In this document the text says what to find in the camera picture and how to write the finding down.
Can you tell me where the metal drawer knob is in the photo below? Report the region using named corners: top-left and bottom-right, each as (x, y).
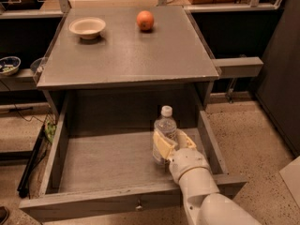
top-left (135, 199), bottom-right (143, 211)

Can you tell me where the black floor bar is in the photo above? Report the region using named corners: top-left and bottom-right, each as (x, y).
top-left (17, 125), bottom-right (45, 198)

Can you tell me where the orange fruit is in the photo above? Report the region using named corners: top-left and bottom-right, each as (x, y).
top-left (136, 10), bottom-right (154, 31)

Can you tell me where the white paper bowl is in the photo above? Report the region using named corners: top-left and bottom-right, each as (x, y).
top-left (68, 17), bottom-right (106, 39)

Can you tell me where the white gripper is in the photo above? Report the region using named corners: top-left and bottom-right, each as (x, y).
top-left (153, 129), bottom-right (210, 184)

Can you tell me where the grey side shelf left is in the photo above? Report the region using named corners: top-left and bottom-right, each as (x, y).
top-left (0, 68), bottom-right (37, 92)

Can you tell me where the blue patterned bowl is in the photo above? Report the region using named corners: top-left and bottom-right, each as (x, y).
top-left (0, 56), bottom-right (21, 76)

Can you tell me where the clear plastic water bottle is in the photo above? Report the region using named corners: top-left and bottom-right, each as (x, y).
top-left (154, 105), bottom-right (177, 165)

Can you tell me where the open grey top drawer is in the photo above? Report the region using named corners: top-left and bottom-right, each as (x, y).
top-left (19, 92), bottom-right (248, 223)

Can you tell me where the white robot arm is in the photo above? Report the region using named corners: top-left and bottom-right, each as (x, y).
top-left (153, 129), bottom-right (262, 225)

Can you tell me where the clear plastic container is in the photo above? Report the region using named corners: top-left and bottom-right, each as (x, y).
top-left (30, 57), bottom-right (48, 73)

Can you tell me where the grey wooden cabinet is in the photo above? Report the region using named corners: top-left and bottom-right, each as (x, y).
top-left (37, 6), bottom-right (218, 104)

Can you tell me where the dark shoe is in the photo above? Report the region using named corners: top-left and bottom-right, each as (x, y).
top-left (0, 206), bottom-right (9, 225)

